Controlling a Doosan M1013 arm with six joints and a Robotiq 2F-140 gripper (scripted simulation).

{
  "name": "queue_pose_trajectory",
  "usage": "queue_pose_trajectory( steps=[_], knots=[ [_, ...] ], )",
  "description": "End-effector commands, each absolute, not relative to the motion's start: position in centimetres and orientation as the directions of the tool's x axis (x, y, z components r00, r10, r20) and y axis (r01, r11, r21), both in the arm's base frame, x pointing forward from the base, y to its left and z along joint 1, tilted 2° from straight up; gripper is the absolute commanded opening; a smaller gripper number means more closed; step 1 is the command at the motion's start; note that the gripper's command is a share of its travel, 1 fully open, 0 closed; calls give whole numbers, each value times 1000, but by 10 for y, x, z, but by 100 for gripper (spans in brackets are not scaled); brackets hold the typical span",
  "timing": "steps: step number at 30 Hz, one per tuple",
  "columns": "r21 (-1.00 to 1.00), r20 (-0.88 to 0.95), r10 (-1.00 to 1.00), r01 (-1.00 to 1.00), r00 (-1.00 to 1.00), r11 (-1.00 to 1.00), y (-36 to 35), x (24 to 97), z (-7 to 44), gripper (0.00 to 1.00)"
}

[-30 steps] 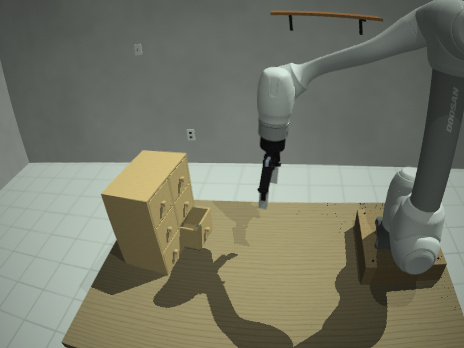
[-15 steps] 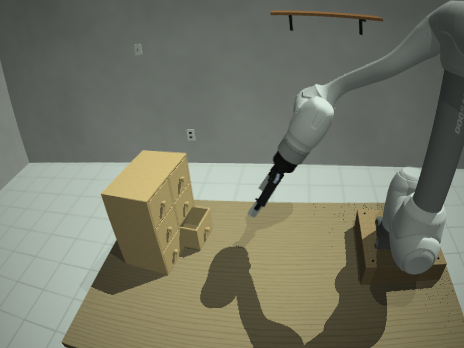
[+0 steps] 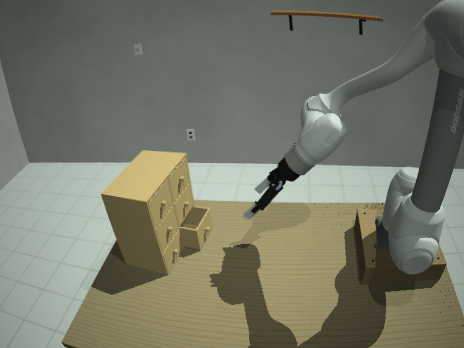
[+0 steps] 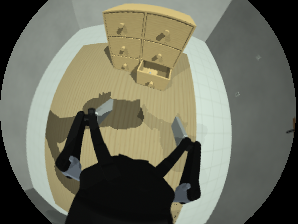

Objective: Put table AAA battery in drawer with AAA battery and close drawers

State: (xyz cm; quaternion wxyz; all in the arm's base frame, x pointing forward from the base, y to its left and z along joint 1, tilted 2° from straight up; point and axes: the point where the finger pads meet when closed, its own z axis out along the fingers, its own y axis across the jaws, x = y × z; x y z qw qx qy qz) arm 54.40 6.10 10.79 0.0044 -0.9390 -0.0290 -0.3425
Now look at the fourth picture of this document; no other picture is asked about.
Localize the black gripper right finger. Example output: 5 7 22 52
137 116 201 204

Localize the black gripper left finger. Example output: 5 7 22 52
55 99 121 185

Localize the tan wooden drawer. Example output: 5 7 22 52
137 60 172 91
105 11 145 37
108 36 142 58
142 40 181 67
144 13 193 49
112 55 140 73

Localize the tan wooden chest of drawers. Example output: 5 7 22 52
102 4 196 73

